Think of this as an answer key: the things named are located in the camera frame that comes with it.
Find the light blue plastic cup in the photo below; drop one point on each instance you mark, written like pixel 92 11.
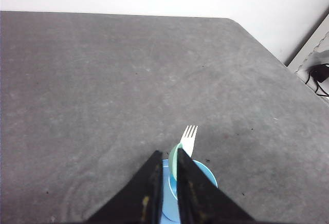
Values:
pixel 170 210

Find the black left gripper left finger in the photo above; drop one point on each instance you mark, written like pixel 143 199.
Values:
pixel 140 201

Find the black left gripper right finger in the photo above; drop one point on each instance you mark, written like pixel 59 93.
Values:
pixel 200 201

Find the white board with cable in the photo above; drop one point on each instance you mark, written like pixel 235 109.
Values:
pixel 310 64

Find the mint green plastic spoon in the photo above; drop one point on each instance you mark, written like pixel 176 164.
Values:
pixel 172 160

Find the white plastic fork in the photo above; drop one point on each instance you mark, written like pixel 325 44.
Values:
pixel 188 139

